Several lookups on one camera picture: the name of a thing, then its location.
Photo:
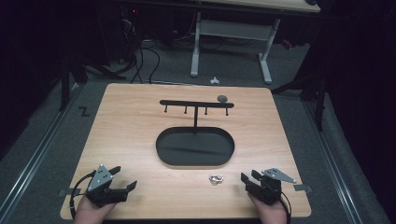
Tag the white-framed desk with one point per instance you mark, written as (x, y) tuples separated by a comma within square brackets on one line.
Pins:
[(236, 29)]

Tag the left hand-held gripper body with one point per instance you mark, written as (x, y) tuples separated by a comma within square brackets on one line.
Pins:
[(99, 182)]

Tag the dark computer tower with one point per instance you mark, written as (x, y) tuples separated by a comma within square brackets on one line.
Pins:
[(129, 28)]

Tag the person's right hand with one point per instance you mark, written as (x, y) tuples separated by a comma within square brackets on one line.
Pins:
[(271, 214)]

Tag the person's left hand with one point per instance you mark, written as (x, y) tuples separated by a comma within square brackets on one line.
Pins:
[(88, 213)]

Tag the small red object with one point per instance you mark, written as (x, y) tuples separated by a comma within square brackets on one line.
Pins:
[(287, 44)]

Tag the small white object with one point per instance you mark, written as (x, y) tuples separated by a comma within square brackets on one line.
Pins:
[(214, 81)]

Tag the black tape mark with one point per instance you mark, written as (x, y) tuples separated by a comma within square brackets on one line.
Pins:
[(84, 111)]

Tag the metal floor rail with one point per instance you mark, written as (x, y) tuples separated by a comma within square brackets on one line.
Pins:
[(34, 161), (334, 168)]

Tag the black metal stand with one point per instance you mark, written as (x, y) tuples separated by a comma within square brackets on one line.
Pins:
[(64, 84), (320, 102)]

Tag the grey round pad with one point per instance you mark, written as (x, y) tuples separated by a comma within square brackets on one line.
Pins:
[(222, 98)]

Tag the black jewelry stand with tray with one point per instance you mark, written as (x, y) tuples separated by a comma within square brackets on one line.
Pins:
[(194, 146)]

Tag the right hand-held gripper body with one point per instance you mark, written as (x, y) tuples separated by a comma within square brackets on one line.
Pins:
[(267, 189)]

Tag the grey tape strip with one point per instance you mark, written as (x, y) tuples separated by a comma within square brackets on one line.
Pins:
[(302, 187), (70, 192)]

